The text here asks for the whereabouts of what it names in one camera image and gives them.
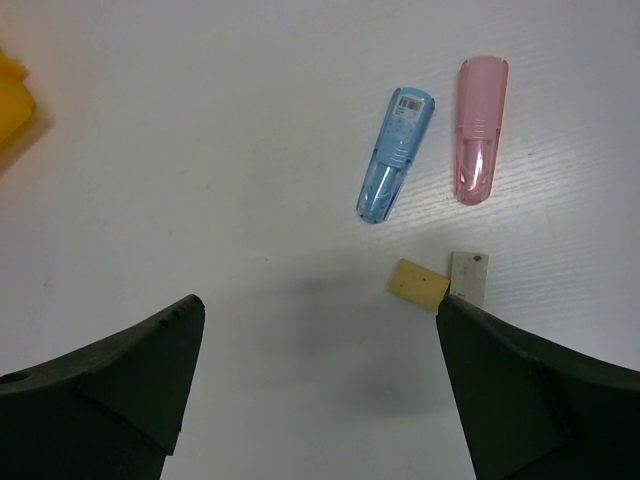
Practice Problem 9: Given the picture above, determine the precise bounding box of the white eraser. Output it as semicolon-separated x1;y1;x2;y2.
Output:
449;251;489;308

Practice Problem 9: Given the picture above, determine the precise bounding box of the blue correction tape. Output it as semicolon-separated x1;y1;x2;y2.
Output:
356;87;435;224

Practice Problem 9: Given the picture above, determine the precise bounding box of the yellow eraser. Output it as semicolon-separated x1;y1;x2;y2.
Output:
389;259;450;312

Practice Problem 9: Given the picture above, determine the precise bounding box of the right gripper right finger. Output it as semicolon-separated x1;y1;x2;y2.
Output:
436;295;639;479

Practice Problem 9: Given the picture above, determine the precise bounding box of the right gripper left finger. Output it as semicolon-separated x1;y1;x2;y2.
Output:
1;295;205;479

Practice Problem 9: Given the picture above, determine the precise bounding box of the pink correction tape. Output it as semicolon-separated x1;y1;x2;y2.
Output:
454;56;509;205

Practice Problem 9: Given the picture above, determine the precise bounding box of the yellow plastic bin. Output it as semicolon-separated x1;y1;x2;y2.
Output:
1;52;37;149

